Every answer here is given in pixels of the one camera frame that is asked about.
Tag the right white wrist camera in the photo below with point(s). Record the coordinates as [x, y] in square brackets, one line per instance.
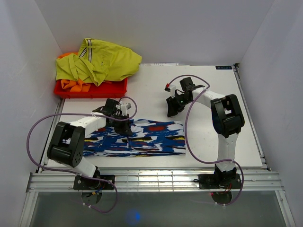
[171, 89]

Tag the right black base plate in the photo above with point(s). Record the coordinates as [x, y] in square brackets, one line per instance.
[209, 181]

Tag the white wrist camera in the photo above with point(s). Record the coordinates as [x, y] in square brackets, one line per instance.
[122, 109]
[171, 89]

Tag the blue white red patterned trousers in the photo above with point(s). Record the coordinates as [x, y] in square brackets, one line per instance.
[149, 139]

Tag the orange garment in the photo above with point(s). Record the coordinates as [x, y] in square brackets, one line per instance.
[73, 85]

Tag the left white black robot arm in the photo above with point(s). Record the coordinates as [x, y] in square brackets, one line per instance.
[67, 143]

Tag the yellow-green trousers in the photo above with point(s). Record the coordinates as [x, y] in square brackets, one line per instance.
[98, 61]

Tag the red plastic tray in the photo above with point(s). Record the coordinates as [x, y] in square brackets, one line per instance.
[105, 90]

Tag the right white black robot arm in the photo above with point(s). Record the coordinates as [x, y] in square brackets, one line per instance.
[227, 121]

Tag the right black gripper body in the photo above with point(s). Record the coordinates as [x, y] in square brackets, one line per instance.
[182, 100]

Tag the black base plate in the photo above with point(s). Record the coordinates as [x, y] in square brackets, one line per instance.
[209, 181]
[81, 183]

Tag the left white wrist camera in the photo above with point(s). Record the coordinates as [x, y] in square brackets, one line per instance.
[122, 109]

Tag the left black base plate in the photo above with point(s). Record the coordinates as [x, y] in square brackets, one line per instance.
[81, 183]

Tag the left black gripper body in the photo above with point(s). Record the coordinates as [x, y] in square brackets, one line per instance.
[116, 123]

